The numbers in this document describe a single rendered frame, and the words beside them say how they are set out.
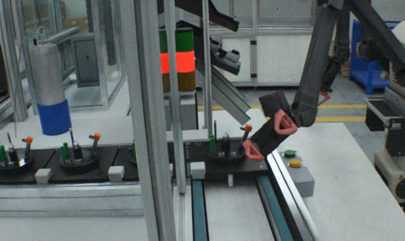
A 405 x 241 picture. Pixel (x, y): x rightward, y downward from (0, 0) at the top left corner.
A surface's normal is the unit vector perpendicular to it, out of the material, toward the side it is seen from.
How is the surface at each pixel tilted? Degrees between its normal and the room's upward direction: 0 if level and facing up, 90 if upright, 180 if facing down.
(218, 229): 0
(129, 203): 90
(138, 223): 0
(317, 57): 68
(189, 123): 90
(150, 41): 90
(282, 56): 90
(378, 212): 0
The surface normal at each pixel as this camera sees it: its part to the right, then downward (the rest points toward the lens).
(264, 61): -0.08, 0.36
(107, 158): -0.04, -0.93
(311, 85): 0.16, -0.13
